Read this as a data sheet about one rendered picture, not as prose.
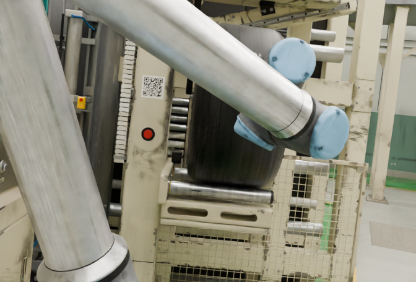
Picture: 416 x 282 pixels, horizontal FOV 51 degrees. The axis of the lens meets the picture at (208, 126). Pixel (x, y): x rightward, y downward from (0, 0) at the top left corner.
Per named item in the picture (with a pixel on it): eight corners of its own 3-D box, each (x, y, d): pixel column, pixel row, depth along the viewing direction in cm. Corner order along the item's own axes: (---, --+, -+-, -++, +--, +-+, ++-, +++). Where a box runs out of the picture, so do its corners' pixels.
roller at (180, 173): (170, 179, 169) (171, 167, 169) (171, 177, 174) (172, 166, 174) (259, 188, 171) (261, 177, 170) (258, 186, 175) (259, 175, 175)
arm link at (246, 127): (256, 140, 79) (285, 80, 80) (220, 128, 88) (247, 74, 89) (288, 159, 84) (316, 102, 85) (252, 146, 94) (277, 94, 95)
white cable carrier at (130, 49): (113, 162, 149) (127, 21, 147) (116, 159, 154) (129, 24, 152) (126, 163, 149) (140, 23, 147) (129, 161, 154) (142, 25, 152)
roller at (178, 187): (166, 194, 141) (167, 180, 141) (166, 192, 146) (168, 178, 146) (272, 205, 143) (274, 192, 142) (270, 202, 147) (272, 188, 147)
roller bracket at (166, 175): (156, 204, 138) (160, 174, 137) (164, 181, 178) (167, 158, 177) (167, 205, 138) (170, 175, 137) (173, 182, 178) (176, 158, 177)
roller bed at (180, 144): (138, 162, 188) (145, 93, 186) (143, 158, 202) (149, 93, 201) (184, 167, 188) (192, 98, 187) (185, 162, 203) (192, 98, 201)
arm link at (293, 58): (260, 72, 82) (283, 25, 83) (251, 83, 95) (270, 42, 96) (305, 93, 82) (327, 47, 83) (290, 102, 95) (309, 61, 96)
